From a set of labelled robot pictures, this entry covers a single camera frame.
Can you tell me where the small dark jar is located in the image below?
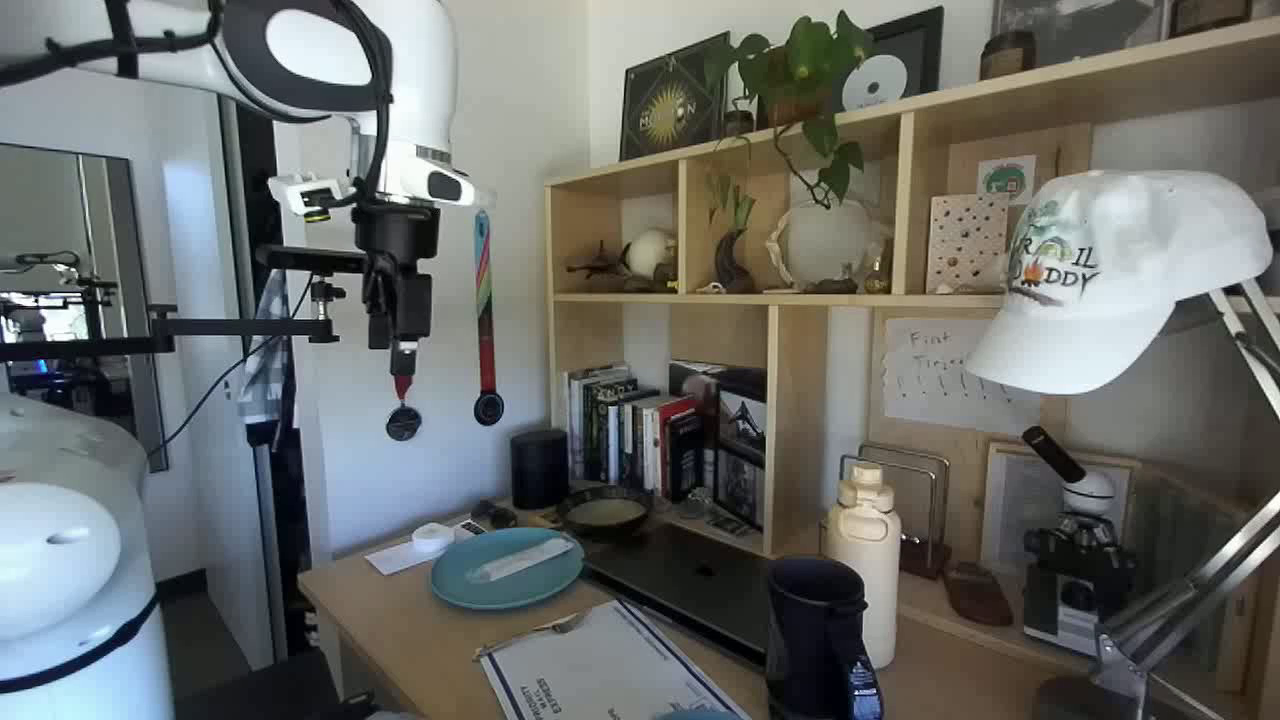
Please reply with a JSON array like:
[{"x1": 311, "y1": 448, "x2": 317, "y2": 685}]
[{"x1": 977, "y1": 26, "x2": 1044, "y2": 83}]

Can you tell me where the dark grey laptop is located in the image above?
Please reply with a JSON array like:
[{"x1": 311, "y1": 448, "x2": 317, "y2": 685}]
[{"x1": 578, "y1": 519, "x2": 779, "y2": 668}]

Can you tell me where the brown leather pouch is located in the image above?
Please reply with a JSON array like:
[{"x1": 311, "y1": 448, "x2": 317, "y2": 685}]
[{"x1": 940, "y1": 565, "x2": 1020, "y2": 630}]

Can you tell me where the cream white book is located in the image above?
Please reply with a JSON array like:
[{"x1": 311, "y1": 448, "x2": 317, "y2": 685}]
[{"x1": 632, "y1": 393, "x2": 668, "y2": 499}]

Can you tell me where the black framed disc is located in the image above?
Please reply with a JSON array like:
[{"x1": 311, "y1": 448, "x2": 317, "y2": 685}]
[{"x1": 836, "y1": 3, "x2": 948, "y2": 115}]

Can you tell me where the medal on red ribbon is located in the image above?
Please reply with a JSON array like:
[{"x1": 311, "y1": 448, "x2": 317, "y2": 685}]
[{"x1": 384, "y1": 350, "x2": 429, "y2": 445}]

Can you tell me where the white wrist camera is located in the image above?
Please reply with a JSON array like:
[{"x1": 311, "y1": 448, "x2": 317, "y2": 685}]
[{"x1": 265, "y1": 167, "x2": 363, "y2": 225}]

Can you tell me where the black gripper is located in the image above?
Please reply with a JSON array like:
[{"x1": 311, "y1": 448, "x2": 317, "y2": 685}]
[{"x1": 354, "y1": 196, "x2": 446, "y2": 377}]

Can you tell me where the green picture card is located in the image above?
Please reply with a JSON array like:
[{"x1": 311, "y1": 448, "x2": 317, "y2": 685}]
[{"x1": 972, "y1": 148, "x2": 1044, "y2": 205}]

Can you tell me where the dark patterned bowl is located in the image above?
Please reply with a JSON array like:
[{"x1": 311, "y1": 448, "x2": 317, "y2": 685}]
[{"x1": 554, "y1": 484, "x2": 659, "y2": 545}]

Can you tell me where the thin black cable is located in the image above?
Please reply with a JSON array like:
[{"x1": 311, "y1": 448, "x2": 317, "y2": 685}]
[{"x1": 142, "y1": 281, "x2": 319, "y2": 460}]

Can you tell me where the black cylinder speaker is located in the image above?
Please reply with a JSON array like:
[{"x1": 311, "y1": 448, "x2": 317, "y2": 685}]
[{"x1": 508, "y1": 425, "x2": 578, "y2": 518}]

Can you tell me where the green leafy potted plant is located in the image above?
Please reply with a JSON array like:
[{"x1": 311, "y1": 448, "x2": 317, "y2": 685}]
[{"x1": 702, "y1": 7, "x2": 882, "y2": 212}]

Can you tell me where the small plant dark vase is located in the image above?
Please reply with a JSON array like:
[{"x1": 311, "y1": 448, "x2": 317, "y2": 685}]
[{"x1": 703, "y1": 176, "x2": 766, "y2": 299}]

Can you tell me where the metal desk lamp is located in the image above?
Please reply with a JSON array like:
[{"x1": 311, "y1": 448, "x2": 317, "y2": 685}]
[{"x1": 1031, "y1": 278, "x2": 1280, "y2": 720}]

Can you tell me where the light wooden shelf unit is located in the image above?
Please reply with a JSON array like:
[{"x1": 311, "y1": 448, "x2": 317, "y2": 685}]
[{"x1": 539, "y1": 14, "x2": 1280, "y2": 720}]

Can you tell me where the clear acrylic stand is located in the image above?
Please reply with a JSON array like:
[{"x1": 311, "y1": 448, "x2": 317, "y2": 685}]
[{"x1": 836, "y1": 441, "x2": 956, "y2": 582}]

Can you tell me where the white baseball cap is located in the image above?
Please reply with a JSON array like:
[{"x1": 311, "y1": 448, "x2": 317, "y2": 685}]
[{"x1": 963, "y1": 165, "x2": 1280, "y2": 399}]

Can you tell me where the teal plate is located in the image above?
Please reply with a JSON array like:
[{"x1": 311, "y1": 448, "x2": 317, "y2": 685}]
[{"x1": 424, "y1": 524, "x2": 590, "y2": 615}]

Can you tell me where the grey framed mirror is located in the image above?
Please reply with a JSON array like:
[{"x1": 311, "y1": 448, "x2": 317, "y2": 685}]
[{"x1": 0, "y1": 139, "x2": 172, "y2": 478}]

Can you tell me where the white tape roll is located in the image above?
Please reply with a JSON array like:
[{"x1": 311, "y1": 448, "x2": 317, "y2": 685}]
[{"x1": 409, "y1": 519, "x2": 463, "y2": 565}]

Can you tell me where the black white microscope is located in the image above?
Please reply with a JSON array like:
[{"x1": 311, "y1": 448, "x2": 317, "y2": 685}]
[{"x1": 1016, "y1": 425, "x2": 1140, "y2": 660}]

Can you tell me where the black framed green artwork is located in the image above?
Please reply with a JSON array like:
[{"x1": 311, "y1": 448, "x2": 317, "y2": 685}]
[{"x1": 618, "y1": 29, "x2": 735, "y2": 165}]

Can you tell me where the white mailing envelope blue stripe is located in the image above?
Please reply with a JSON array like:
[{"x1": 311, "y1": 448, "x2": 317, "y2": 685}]
[{"x1": 474, "y1": 598, "x2": 753, "y2": 720}]

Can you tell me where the black double photo frame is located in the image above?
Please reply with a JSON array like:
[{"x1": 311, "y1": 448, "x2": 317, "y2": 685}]
[{"x1": 708, "y1": 368, "x2": 774, "y2": 538}]

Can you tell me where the grey framed picture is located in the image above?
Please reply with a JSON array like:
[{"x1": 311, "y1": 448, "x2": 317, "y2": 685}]
[{"x1": 988, "y1": 0, "x2": 1175, "y2": 69}]

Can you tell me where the white round shell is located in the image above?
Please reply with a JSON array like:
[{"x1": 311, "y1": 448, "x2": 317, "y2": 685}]
[{"x1": 621, "y1": 225, "x2": 683, "y2": 289}]

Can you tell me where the white dotted card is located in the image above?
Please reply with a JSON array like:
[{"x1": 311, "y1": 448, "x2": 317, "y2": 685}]
[{"x1": 924, "y1": 189, "x2": 1020, "y2": 299}]

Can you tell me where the black paperback book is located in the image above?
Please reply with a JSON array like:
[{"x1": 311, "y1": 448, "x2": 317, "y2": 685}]
[{"x1": 590, "y1": 377, "x2": 632, "y2": 494}]

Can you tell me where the cream water bottle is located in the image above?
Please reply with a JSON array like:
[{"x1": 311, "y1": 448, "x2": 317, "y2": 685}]
[{"x1": 821, "y1": 458, "x2": 909, "y2": 673}]

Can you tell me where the white blue book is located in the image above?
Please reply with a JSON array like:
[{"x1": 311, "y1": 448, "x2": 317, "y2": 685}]
[{"x1": 564, "y1": 361, "x2": 600, "y2": 484}]

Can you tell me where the white paper strip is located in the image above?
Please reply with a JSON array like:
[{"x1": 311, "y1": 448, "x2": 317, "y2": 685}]
[{"x1": 463, "y1": 531, "x2": 579, "y2": 590}]

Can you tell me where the black camera stand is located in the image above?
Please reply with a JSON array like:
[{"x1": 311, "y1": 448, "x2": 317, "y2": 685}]
[{"x1": 222, "y1": 268, "x2": 319, "y2": 648}]

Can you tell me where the medal on colourful ribbon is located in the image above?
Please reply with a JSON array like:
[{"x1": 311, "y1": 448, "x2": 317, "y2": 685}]
[{"x1": 469, "y1": 205, "x2": 508, "y2": 434}]

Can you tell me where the white drawing sheet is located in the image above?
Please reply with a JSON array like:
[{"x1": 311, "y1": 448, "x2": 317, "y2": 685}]
[{"x1": 875, "y1": 311, "x2": 1044, "y2": 441}]

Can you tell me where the black boom rod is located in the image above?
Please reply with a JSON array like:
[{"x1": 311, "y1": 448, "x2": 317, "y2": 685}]
[{"x1": 0, "y1": 299, "x2": 342, "y2": 364}]

